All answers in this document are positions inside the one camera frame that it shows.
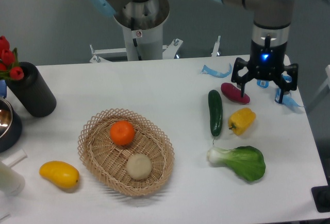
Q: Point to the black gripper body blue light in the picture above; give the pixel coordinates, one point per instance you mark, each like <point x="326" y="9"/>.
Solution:
<point x="268" y="48"/>

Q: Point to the yellow bell pepper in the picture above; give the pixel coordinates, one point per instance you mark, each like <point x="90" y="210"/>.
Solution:
<point x="241" y="120"/>

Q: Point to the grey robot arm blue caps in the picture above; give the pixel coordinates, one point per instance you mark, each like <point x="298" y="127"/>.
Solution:
<point x="142" y="23"/>

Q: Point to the small blue tape roll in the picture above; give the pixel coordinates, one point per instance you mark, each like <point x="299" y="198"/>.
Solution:
<point x="263" y="83"/>

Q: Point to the purple sweet potato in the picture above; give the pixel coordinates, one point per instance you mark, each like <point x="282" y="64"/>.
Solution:
<point x="234" y="94"/>

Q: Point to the tangled blue tape ribbon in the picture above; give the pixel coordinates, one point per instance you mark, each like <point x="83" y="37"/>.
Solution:
<point x="284" y="98"/>

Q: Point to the curved blue tape strip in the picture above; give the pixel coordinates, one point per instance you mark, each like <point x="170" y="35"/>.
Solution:
<point x="208" y="71"/>

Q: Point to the dark green cucumber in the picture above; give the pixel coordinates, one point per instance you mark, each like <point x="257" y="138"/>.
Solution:
<point x="215" y="113"/>

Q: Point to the green bok choy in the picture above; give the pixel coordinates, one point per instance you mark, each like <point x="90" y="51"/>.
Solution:
<point x="247" y="162"/>

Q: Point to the black device at table edge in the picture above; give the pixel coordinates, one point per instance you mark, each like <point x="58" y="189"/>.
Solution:
<point x="321" y="198"/>

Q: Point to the orange mandarin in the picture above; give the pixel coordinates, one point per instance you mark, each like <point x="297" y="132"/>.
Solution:
<point x="122" y="133"/>

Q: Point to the beige steamed bun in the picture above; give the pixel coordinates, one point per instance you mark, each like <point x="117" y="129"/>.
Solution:
<point x="139" y="166"/>

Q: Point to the woven wicker basket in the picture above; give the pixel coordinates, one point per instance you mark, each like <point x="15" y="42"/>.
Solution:
<point x="107" y="161"/>

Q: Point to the yellow mango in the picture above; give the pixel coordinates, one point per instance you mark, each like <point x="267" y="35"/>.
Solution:
<point x="60" y="173"/>

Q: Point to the black cylindrical vase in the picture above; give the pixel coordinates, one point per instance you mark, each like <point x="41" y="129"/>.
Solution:
<point x="33" y="92"/>

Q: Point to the red tulip bouquet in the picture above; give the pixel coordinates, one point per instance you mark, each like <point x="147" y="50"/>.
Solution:
<point x="10" y="67"/>

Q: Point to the dark metal bowl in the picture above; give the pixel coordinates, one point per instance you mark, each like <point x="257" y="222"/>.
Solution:
<point x="11" y="126"/>

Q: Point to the blue object at left edge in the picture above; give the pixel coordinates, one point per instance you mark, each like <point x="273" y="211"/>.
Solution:
<point x="3" y="89"/>

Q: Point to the white plastic tube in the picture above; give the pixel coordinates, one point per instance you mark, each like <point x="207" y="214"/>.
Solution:
<point x="15" y="158"/>

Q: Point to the white plastic bottle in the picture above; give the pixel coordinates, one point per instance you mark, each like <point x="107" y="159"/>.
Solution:
<point x="12" y="183"/>

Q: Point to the white frame at right edge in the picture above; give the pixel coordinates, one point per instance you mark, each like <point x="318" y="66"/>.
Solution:
<point x="320" y="93"/>

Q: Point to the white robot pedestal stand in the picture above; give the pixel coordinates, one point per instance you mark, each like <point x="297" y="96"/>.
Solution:
<point x="140" y="45"/>

